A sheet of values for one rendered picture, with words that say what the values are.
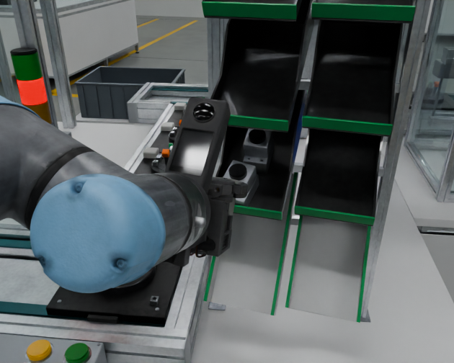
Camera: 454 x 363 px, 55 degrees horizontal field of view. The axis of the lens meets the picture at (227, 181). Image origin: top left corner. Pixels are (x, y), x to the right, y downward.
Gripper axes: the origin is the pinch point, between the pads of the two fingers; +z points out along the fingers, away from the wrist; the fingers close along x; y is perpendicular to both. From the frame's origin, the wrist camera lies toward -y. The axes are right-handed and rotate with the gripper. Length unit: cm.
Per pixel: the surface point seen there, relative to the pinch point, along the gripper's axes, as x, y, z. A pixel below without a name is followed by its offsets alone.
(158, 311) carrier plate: -15.5, 28.4, 19.2
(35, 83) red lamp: -46, -13, 17
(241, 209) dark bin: -0.4, 5.5, 13.7
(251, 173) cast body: 0.7, -1.0, 12.9
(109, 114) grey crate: -132, -18, 194
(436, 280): 42, 22, 59
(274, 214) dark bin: 5.4, 5.3, 13.5
